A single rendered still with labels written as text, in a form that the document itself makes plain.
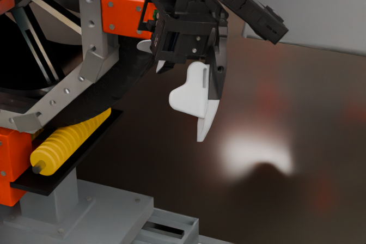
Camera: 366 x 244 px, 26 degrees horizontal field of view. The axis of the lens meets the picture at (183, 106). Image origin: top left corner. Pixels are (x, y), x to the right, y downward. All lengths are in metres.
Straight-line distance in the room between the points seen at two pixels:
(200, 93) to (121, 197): 1.05
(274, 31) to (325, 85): 2.01
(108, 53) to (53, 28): 2.05
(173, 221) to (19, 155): 0.54
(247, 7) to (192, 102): 0.12
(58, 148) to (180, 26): 0.74
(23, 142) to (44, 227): 0.30
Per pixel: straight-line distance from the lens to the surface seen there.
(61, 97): 1.44
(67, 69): 1.63
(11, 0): 1.23
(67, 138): 1.59
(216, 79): 0.90
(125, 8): 1.30
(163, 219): 2.00
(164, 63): 1.02
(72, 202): 1.88
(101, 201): 1.93
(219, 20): 0.90
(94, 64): 1.37
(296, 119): 2.72
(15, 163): 1.59
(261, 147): 2.55
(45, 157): 1.55
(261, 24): 0.93
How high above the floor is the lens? 1.36
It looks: 29 degrees down
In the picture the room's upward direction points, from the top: straight up
